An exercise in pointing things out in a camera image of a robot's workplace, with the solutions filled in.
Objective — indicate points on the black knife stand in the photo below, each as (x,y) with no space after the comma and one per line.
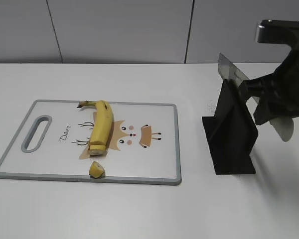
(231,133)

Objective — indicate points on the white deer cutting board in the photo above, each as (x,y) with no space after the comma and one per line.
(51,144)

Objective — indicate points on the yellow banana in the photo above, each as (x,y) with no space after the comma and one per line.
(102,126)

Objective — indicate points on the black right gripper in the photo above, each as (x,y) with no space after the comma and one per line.
(278,92)

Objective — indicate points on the knife with white handle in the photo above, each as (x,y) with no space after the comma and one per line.
(284,126)

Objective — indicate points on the cut banana end piece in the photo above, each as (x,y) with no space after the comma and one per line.
(96,170)

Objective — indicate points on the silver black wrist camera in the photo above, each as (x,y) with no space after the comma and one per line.
(278,32)

